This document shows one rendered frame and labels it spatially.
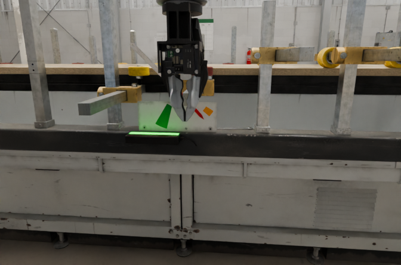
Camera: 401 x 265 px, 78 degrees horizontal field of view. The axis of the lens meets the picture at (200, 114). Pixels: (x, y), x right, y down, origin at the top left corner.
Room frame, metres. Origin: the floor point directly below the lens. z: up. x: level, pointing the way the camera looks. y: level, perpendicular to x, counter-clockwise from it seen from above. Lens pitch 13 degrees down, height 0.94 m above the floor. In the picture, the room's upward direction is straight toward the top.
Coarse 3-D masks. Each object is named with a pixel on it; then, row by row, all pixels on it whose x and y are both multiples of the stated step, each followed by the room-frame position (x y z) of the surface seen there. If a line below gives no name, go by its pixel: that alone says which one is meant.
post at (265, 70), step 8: (264, 0) 0.78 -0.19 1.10; (272, 0) 0.78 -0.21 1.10; (264, 8) 0.78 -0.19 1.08; (272, 8) 0.78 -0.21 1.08; (264, 16) 0.78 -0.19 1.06; (272, 16) 0.78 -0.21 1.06; (264, 24) 0.78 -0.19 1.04; (272, 24) 0.78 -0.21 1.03; (264, 32) 0.78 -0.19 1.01; (272, 32) 0.78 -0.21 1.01; (264, 40) 0.78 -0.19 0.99; (272, 40) 0.78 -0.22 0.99; (264, 64) 0.78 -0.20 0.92; (264, 72) 0.78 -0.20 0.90; (264, 80) 0.78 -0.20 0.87; (264, 88) 0.78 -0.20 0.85; (264, 96) 0.78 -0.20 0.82; (264, 104) 0.78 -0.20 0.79; (264, 112) 0.78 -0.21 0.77; (256, 120) 0.81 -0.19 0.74; (264, 120) 0.78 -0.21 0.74
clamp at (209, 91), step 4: (184, 80) 0.79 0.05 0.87; (208, 80) 0.79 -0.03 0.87; (212, 80) 0.78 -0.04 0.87; (184, 84) 0.79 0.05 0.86; (208, 84) 0.78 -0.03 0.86; (212, 84) 0.78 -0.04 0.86; (184, 88) 0.79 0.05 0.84; (204, 88) 0.78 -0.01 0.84; (208, 88) 0.78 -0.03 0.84; (212, 88) 0.78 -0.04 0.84; (204, 92) 0.78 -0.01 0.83; (208, 92) 0.78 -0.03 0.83; (212, 92) 0.78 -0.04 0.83
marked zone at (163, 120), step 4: (168, 104) 0.79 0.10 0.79; (164, 108) 0.80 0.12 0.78; (168, 108) 0.79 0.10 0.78; (164, 112) 0.80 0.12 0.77; (168, 112) 0.79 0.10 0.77; (160, 116) 0.80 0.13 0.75; (164, 116) 0.80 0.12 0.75; (168, 116) 0.79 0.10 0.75; (160, 120) 0.80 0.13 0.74; (164, 120) 0.80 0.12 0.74; (168, 120) 0.79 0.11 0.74; (156, 124) 0.80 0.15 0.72; (160, 124) 0.80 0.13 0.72; (164, 124) 0.80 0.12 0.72
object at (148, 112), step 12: (144, 108) 0.80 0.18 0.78; (156, 108) 0.80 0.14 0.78; (204, 108) 0.78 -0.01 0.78; (216, 108) 0.78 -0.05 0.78; (144, 120) 0.80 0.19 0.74; (156, 120) 0.80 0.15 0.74; (180, 120) 0.79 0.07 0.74; (192, 120) 0.79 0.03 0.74; (204, 120) 0.79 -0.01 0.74; (216, 120) 0.78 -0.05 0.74
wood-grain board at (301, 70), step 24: (0, 72) 1.08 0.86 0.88; (24, 72) 1.07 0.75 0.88; (48, 72) 1.06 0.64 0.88; (72, 72) 1.05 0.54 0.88; (96, 72) 1.05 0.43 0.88; (120, 72) 1.04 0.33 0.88; (216, 72) 1.01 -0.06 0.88; (240, 72) 1.00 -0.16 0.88; (288, 72) 0.98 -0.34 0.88; (312, 72) 0.98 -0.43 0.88; (336, 72) 0.97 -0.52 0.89; (360, 72) 0.96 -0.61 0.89; (384, 72) 0.95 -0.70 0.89
